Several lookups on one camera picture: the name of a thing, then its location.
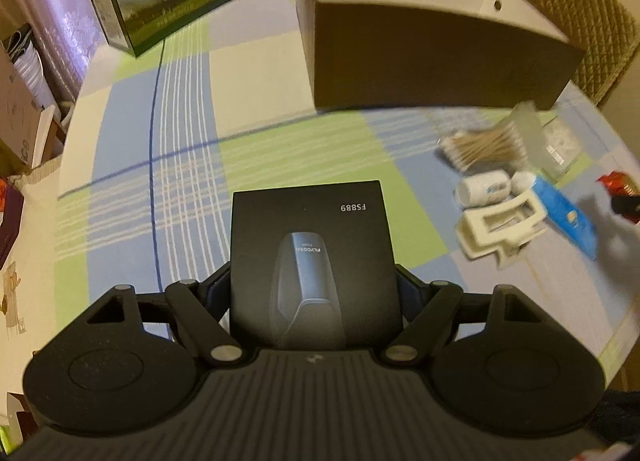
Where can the black shaver box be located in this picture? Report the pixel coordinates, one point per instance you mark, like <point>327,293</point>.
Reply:
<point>312,268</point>

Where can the checkered tablecloth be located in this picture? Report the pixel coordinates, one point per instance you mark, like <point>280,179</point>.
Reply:
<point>158,145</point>

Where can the cotton swab bag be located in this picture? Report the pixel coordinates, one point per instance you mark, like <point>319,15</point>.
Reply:
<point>515,143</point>

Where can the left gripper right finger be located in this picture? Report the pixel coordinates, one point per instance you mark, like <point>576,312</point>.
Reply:
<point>429,310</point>

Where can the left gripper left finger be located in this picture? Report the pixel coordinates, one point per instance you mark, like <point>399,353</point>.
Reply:
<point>198,307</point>

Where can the clear floss pick box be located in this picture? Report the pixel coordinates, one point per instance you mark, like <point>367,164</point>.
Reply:
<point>561,148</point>

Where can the quilted brown chair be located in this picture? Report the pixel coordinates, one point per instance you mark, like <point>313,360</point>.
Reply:
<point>608,31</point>

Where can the red snack packet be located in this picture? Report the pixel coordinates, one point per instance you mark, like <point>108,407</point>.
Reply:
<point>623,193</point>

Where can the white hair clip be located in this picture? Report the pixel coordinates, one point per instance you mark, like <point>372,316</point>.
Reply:
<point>504,229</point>

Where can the blue hand cream tube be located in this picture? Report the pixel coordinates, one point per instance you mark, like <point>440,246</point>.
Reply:
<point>571,221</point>

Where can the brown cardboard storage box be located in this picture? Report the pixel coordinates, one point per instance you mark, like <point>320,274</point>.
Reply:
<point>385,53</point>

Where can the small white bottle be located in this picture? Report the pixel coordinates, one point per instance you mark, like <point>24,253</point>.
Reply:
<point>484,189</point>

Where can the cardboard boxes on floor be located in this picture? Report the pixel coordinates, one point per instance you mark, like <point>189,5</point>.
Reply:
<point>31,120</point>

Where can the pink curtain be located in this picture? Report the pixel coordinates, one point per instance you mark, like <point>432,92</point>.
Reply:
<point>67,34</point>

